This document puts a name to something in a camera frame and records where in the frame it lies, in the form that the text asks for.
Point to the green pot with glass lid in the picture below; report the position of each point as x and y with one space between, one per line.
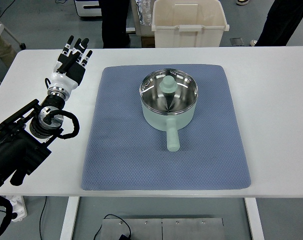
168 99

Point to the person in black trousers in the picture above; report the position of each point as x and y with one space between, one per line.
114 23

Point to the white table leg left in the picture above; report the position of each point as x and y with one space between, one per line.
70 216

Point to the blue textured mat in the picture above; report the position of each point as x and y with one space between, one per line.
125 153

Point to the white table leg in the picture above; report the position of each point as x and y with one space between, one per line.
70 216
254 219

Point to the person in black at right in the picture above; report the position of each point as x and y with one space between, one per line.
281 22

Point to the person in beige clothes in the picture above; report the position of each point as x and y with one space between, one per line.
7 53

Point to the grey floor outlet plate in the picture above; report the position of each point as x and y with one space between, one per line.
236 42

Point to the white table leg right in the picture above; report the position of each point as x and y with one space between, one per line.
254 219

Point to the white black appliance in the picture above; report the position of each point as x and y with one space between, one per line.
88 8

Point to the cardboard box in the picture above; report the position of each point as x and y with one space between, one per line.
147 41

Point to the cream plastic bin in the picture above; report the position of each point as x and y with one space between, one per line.
188 23

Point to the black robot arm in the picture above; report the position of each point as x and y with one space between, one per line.
26 135

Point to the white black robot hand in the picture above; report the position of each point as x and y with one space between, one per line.
69 70

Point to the white power strip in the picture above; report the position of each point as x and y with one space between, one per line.
19 207

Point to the grey metal floor plate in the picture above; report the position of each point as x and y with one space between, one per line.
163 229

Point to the white cabinet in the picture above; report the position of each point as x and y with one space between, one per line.
142 11

